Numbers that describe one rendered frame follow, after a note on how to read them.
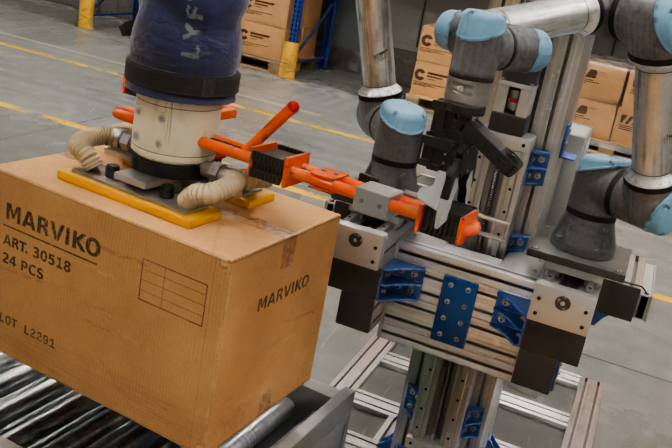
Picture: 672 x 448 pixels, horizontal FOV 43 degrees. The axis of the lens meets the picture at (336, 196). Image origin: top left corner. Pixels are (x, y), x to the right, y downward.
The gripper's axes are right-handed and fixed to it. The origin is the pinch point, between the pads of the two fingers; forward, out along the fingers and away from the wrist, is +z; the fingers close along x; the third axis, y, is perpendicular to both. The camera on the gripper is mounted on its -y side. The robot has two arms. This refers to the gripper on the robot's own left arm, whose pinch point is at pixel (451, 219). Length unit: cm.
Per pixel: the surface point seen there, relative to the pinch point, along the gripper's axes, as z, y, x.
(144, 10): -24, 64, 10
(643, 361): 122, -23, -259
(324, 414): 60, 26, -20
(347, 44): 88, 431, -800
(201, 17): -24, 53, 7
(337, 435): 71, 26, -30
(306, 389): 63, 36, -30
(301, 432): 60, 26, -10
